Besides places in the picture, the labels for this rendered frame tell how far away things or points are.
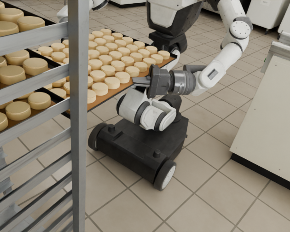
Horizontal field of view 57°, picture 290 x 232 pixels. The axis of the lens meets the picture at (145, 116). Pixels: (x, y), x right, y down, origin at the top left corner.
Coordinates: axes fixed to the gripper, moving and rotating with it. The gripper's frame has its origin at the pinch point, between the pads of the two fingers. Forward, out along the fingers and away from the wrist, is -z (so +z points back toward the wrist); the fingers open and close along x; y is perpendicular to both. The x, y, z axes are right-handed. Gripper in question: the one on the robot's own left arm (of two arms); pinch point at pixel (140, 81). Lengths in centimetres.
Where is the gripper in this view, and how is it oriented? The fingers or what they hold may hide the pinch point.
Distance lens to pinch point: 92.3
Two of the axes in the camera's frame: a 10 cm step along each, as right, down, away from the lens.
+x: 1.4, -8.0, -5.8
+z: 9.7, -0.1, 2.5
